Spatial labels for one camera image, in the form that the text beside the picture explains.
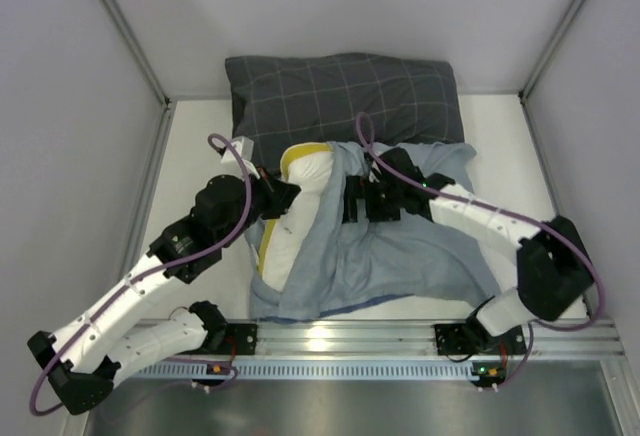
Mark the white pillow yellow edge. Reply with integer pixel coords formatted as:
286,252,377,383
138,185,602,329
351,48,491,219
257,142,333,292

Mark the blue whale-print pillowcase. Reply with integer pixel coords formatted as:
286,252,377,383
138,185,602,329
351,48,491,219
245,142,500,322

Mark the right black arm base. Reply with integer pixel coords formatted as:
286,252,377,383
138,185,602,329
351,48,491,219
433,323,475,359

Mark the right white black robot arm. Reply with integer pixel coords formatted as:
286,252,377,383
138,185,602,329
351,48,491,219
345,147,596,352

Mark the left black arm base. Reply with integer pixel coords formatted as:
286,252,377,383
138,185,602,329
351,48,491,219
224,323,258,356

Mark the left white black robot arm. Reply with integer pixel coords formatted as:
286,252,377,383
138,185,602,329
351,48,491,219
27,168,301,415

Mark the dark grey plaid pillow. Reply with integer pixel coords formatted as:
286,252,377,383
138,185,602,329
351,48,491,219
225,53,465,170

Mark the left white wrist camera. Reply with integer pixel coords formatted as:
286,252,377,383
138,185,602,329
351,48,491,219
221,136,254,166

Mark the slotted grey cable duct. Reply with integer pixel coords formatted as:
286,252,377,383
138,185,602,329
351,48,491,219
132,358,506,382

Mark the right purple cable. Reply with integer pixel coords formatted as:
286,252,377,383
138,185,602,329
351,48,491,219
354,113,609,330

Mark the purple cable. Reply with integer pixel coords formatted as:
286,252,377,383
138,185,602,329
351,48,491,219
354,113,609,330
30,133,254,416

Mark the aluminium mounting rail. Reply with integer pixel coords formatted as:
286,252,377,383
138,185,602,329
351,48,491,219
253,320,625,360

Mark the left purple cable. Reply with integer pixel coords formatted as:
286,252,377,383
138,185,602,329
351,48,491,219
30,133,254,416

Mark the left aluminium frame post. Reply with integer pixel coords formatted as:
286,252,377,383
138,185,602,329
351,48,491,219
74,0,174,107

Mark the aluminium frame post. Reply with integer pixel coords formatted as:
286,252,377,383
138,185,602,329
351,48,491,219
518,0,614,102
74,0,174,107

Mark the right aluminium frame post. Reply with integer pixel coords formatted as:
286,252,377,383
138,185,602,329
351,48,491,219
518,0,614,102

